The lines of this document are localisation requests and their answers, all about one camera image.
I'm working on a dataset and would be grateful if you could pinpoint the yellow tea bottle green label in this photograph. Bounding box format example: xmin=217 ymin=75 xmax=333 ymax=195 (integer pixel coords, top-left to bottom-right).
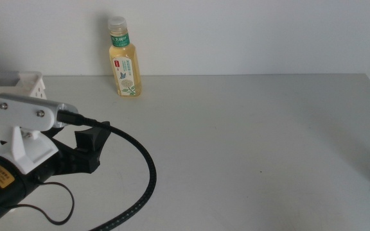
xmin=107 ymin=16 xmax=143 ymax=98

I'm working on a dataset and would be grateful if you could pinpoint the white perforated plastic basket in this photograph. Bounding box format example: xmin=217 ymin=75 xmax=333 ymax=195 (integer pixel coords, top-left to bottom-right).
xmin=0 ymin=71 xmax=48 ymax=100

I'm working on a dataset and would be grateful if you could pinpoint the left arm thin black wire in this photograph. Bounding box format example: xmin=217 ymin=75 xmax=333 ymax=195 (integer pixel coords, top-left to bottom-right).
xmin=10 ymin=182 xmax=76 ymax=226

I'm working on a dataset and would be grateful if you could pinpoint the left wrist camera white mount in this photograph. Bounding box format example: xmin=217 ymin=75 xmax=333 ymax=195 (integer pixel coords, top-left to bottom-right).
xmin=0 ymin=92 xmax=78 ymax=176

